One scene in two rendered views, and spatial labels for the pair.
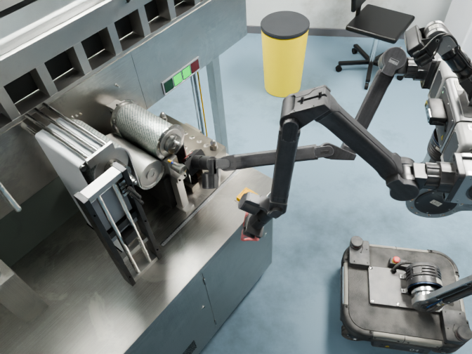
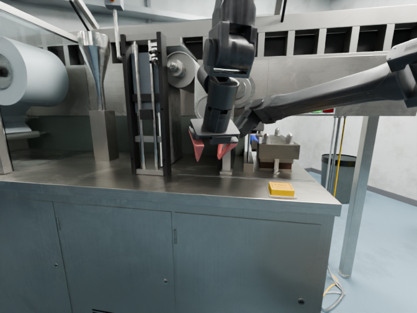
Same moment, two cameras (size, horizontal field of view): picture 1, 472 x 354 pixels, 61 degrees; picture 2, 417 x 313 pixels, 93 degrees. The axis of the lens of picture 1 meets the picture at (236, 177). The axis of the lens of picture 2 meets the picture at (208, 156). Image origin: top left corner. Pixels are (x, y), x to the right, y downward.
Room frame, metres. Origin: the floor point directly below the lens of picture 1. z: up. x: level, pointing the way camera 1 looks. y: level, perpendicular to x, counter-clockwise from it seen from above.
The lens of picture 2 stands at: (0.53, -0.43, 1.15)
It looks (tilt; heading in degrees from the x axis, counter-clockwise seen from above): 12 degrees down; 57
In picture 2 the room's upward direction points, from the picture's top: straight up
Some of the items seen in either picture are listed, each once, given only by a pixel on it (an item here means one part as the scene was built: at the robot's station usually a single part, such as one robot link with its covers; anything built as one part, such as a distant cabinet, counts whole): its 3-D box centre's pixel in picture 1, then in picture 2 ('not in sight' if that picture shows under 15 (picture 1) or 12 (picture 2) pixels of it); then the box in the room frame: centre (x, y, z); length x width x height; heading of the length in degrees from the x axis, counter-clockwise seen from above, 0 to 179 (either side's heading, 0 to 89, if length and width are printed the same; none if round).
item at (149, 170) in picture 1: (130, 160); (213, 108); (1.10, 0.41, 1.17); 0.26 x 0.12 x 0.12; 47
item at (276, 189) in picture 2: (247, 197); (280, 189); (1.06, -0.04, 0.91); 0.07 x 0.07 x 0.02; 47
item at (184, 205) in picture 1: (180, 185); (226, 138); (1.05, 0.23, 1.05); 0.06 x 0.05 x 0.31; 47
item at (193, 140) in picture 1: (182, 142); (272, 144); (1.34, 0.24, 1.00); 0.40 x 0.16 x 0.06; 47
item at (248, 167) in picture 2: (173, 173); (247, 160); (1.23, 0.29, 0.92); 0.28 x 0.04 x 0.04; 47
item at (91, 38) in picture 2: not in sight; (94, 43); (0.64, 0.80, 1.50); 0.14 x 0.14 x 0.06
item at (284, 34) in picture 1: (283, 56); not in sight; (2.97, -0.50, 0.31); 0.39 x 0.39 x 0.62
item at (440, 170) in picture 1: (439, 176); not in sight; (0.67, -0.55, 1.45); 0.09 x 0.08 x 0.12; 167
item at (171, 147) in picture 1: (173, 143); (236, 89); (1.09, 0.23, 1.25); 0.07 x 0.02 x 0.07; 137
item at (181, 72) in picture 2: (117, 171); (177, 69); (0.90, 0.39, 1.33); 0.06 x 0.06 x 0.06; 47
